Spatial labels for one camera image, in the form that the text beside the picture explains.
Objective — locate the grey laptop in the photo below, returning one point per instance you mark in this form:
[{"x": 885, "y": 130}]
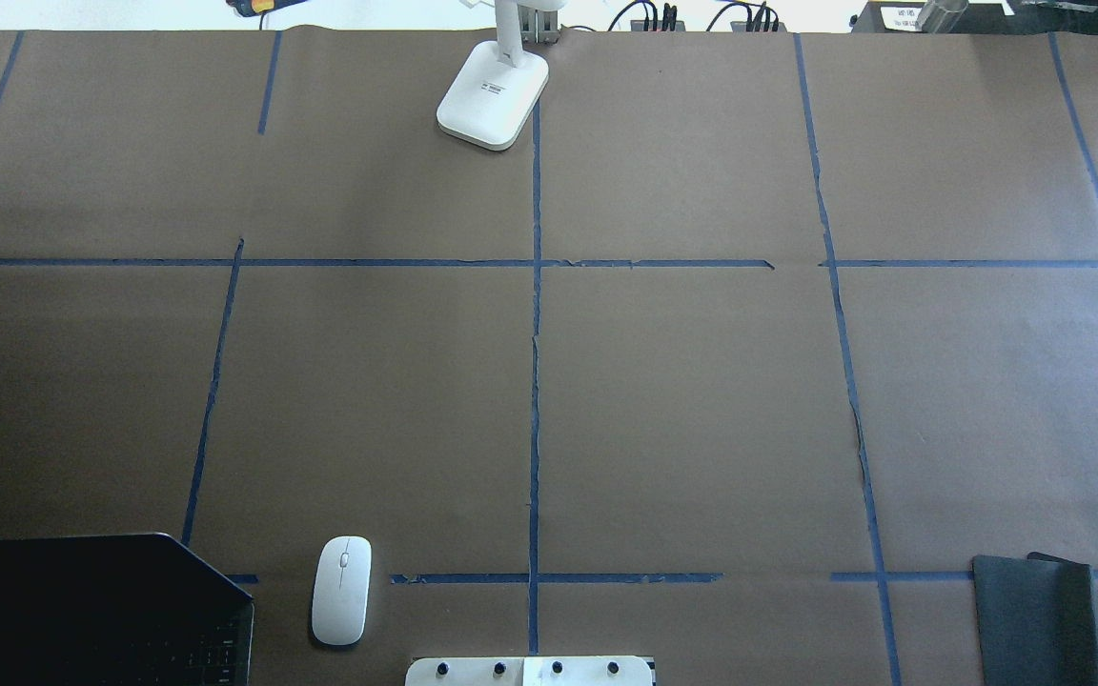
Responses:
[{"x": 132, "y": 609}]

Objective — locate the black mouse pad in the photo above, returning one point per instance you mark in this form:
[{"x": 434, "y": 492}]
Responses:
[{"x": 1036, "y": 617}]

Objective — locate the white computer mouse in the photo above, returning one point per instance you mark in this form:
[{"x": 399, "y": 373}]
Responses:
[{"x": 340, "y": 602}]

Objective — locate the blue pouch with yellow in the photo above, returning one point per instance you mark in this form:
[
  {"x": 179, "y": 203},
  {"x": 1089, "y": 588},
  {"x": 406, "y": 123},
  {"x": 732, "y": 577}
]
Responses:
[{"x": 255, "y": 8}]

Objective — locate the silver metal cylinder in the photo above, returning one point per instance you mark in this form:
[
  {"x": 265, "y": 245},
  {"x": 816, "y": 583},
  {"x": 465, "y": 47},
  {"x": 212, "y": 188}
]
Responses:
[{"x": 940, "y": 16}]

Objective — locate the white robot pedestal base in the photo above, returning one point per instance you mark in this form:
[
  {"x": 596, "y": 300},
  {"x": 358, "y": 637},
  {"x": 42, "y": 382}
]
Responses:
[{"x": 532, "y": 670}]

